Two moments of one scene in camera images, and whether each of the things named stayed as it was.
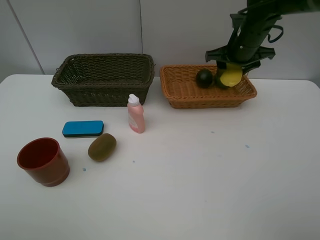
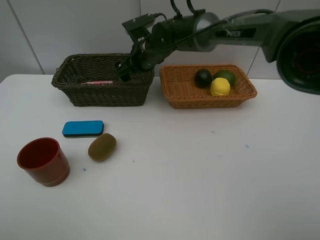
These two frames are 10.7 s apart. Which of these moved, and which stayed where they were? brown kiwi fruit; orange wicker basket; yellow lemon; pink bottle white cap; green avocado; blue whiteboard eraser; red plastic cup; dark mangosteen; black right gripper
Moved: pink bottle white cap; green avocado; black right gripper; yellow lemon
Stayed: orange wicker basket; red plastic cup; blue whiteboard eraser; brown kiwi fruit; dark mangosteen
